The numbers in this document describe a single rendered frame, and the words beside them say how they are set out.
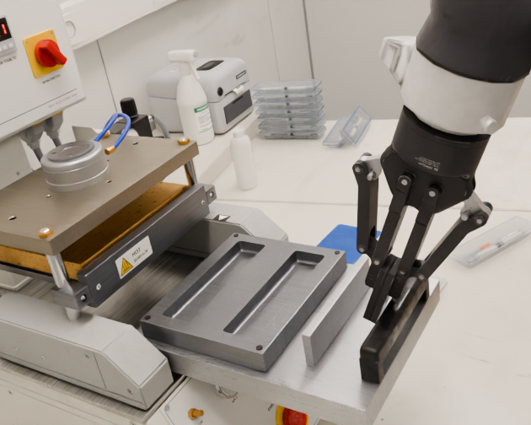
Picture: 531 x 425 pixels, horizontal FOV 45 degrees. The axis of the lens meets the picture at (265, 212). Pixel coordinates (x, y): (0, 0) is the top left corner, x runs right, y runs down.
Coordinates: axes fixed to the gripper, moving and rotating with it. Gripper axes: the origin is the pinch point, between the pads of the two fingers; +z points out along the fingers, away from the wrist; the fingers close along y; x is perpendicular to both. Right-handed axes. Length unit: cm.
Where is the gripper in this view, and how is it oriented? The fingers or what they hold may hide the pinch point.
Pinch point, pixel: (383, 289)
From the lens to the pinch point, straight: 67.2
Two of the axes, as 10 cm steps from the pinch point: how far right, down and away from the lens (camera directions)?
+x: 4.8, -4.8, 7.4
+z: -1.6, 7.8, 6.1
